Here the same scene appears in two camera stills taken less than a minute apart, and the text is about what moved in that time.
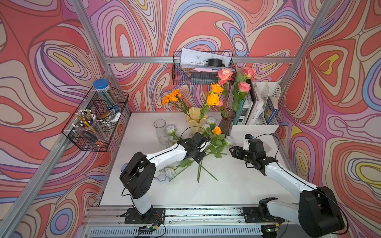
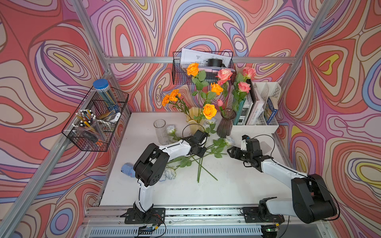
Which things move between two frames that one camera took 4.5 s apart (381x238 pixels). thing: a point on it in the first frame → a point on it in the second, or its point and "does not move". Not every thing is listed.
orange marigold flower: (174, 97) does not move
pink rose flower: (239, 93) does not move
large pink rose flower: (224, 75) does not move
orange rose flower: (216, 148) → (198, 80)
